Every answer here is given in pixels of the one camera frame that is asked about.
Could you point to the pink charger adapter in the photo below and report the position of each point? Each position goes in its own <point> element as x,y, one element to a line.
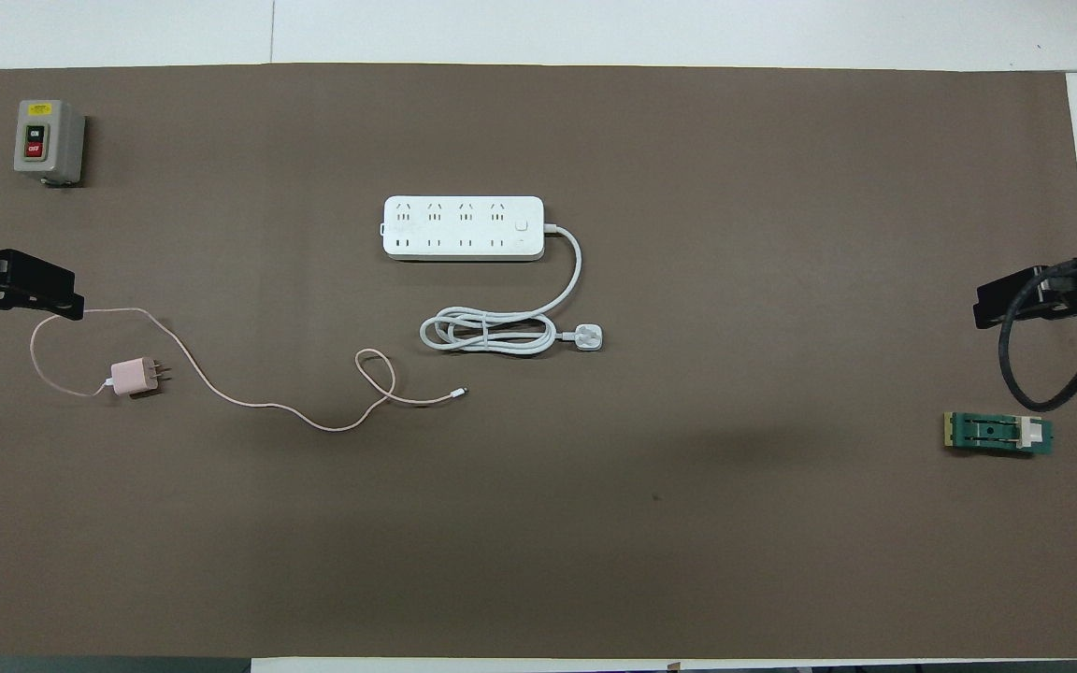
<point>132,378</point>

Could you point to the brown table mat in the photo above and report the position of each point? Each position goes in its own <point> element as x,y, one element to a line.
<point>595,523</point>

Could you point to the green knife switch yellow base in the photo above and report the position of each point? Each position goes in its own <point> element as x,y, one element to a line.
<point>997,433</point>

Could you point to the grey push-button switch box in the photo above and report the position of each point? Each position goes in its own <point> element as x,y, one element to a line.
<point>45,140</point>

